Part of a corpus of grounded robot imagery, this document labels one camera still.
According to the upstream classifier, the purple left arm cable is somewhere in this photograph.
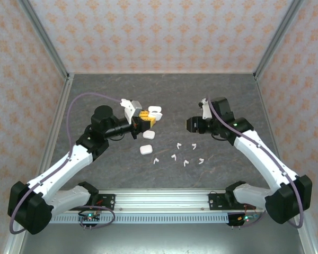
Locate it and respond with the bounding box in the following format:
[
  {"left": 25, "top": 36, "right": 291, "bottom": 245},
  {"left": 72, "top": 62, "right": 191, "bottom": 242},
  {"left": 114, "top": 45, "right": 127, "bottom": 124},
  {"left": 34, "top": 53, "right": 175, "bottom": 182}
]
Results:
[{"left": 10, "top": 92, "right": 122, "bottom": 235}]

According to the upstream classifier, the aluminium side rail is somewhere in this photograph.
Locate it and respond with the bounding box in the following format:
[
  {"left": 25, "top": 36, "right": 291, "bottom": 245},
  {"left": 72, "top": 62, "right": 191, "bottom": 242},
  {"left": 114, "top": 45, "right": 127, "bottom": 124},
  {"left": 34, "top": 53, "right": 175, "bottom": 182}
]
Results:
[
  {"left": 2, "top": 74, "right": 75, "bottom": 254},
  {"left": 254, "top": 74, "right": 318, "bottom": 254}
]

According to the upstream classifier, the small controller board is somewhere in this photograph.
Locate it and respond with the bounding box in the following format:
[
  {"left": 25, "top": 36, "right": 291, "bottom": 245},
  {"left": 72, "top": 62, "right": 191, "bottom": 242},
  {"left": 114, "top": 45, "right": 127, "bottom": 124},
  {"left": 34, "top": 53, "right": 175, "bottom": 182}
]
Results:
[
  {"left": 78, "top": 211, "right": 101, "bottom": 223},
  {"left": 234, "top": 213, "right": 259, "bottom": 223}
]

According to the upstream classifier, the thin dark cable loop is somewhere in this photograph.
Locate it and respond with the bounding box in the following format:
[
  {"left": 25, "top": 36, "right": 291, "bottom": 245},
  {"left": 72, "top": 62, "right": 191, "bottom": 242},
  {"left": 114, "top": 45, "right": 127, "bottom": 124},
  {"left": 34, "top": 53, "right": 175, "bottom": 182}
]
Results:
[{"left": 78, "top": 205, "right": 116, "bottom": 230}]

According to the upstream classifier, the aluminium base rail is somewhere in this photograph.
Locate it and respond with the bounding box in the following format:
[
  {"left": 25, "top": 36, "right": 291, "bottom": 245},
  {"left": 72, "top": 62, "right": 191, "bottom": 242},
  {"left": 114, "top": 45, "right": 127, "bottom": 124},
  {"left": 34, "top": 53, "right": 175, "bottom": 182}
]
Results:
[{"left": 55, "top": 189, "right": 266, "bottom": 214}]

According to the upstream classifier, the black mounting plate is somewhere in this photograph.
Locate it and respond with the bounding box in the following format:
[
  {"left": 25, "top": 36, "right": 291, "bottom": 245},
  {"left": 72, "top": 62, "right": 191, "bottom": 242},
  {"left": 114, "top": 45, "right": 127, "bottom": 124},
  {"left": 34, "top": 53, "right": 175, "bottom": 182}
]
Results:
[
  {"left": 208, "top": 192, "right": 230, "bottom": 212},
  {"left": 95, "top": 194, "right": 116, "bottom": 212}
]

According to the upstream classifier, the slotted grey cable duct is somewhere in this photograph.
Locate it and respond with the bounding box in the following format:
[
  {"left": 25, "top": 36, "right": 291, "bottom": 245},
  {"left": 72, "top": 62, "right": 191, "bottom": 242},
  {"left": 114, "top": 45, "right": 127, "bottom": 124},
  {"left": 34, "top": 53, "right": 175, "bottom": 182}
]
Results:
[{"left": 51, "top": 212, "right": 230, "bottom": 225}]

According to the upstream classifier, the thin aluminium wall rail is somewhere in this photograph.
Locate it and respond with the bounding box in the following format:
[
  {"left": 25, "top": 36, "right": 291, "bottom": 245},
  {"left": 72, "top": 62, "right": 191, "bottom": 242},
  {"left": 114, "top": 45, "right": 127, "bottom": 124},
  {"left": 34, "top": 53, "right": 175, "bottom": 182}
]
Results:
[{"left": 68, "top": 70, "right": 257, "bottom": 75}]

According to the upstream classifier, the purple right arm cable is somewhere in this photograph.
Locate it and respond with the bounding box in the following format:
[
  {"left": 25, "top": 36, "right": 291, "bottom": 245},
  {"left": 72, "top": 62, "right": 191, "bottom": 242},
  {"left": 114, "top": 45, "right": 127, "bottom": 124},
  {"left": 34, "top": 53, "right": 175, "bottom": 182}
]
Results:
[{"left": 207, "top": 95, "right": 305, "bottom": 229}]

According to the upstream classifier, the aluminium corner post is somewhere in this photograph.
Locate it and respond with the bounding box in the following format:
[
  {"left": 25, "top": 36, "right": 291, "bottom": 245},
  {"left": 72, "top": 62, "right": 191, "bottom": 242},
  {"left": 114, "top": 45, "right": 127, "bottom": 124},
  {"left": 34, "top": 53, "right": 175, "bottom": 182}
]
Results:
[
  {"left": 253, "top": 0, "right": 302, "bottom": 80},
  {"left": 17, "top": 0, "right": 71, "bottom": 80}
]

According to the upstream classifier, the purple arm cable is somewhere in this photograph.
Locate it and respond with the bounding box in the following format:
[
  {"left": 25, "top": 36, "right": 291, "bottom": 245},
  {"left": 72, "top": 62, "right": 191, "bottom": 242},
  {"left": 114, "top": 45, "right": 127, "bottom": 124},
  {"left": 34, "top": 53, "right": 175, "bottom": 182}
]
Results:
[
  {"left": 10, "top": 92, "right": 122, "bottom": 235},
  {"left": 207, "top": 95, "right": 305, "bottom": 229}
]

